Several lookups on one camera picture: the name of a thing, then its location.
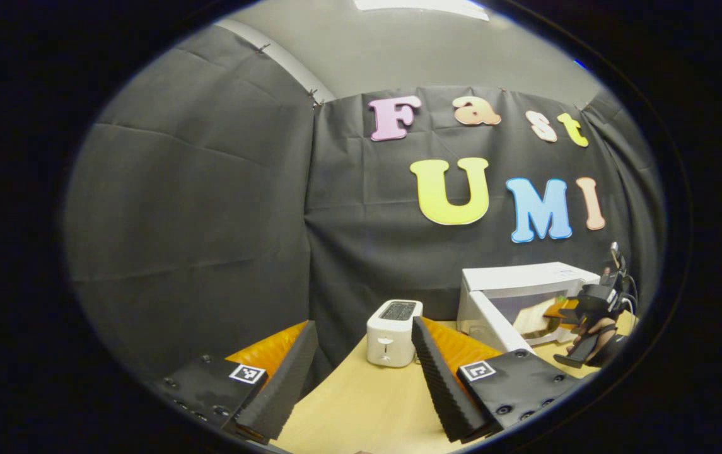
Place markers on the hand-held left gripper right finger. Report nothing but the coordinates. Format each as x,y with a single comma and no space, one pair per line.
439,384

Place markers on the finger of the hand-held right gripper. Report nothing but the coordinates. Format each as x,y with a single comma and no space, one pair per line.
561,308

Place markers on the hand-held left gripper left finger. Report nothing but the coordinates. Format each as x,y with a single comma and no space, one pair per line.
288,384

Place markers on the white microwave oven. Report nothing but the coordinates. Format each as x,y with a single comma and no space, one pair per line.
512,280

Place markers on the white toaster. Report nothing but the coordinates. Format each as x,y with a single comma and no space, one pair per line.
392,337

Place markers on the black backdrop cloth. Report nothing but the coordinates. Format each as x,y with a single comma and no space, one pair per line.
209,221

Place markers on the large ceiling light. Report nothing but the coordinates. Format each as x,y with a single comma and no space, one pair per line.
424,5

